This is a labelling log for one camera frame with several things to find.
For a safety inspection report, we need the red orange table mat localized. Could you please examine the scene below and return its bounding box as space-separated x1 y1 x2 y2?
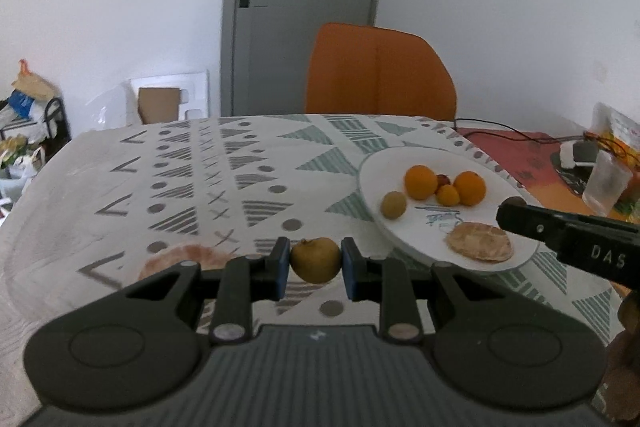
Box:
457 127 640 298

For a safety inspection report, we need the white power adapter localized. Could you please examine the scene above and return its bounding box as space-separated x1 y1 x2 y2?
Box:
559 141 601 168

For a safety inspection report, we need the large orange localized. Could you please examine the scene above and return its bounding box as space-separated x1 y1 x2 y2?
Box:
452 171 487 206
404 164 439 200

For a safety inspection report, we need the printed snack bag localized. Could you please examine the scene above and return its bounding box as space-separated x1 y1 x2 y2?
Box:
590 103 640 158

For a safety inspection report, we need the orange chair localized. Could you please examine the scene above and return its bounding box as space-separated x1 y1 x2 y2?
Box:
305 23 458 122

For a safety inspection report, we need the patterned white tablecloth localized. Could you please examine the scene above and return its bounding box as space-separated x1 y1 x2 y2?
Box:
0 114 626 348

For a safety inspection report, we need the clear plastic bag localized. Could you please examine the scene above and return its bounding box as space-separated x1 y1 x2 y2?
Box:
92 102 131 130

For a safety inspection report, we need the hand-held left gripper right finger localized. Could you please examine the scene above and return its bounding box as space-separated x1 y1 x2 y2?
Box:
341 237 516 343

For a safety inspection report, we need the black cable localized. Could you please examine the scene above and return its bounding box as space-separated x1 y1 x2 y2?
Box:
455 119 591 142

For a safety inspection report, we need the clear plastic cup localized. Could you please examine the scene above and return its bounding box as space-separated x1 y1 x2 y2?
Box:
581 151 633 217

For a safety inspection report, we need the blue white bag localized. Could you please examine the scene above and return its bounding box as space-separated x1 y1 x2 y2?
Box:
7 89 36 118

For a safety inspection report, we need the grey door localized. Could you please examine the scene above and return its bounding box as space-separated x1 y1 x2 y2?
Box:
221 0 391 116

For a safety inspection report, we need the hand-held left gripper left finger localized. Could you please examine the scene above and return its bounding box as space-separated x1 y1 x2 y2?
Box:
112 237 292 344

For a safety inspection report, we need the white shallow plate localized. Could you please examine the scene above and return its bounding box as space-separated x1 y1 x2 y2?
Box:
358 148 541 275

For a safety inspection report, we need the person's right hand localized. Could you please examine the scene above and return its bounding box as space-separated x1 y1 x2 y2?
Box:
602 292 640 423

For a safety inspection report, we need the white bag with groceries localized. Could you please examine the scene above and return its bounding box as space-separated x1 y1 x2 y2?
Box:
0 147 46 198

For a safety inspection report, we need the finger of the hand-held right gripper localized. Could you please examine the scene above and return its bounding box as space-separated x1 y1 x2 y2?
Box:
496 201 566 253

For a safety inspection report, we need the white foam board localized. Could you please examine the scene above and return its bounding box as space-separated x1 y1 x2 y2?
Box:
127 69 209 125

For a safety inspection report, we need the tan paper bag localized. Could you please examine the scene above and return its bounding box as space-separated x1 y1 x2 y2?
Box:
12 59 56 100

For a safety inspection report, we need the green round fruit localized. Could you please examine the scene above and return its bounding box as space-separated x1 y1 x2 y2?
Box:
381 191 407 220

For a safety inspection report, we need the brown cardboard box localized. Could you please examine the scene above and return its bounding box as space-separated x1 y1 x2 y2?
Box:
138 88 181 124

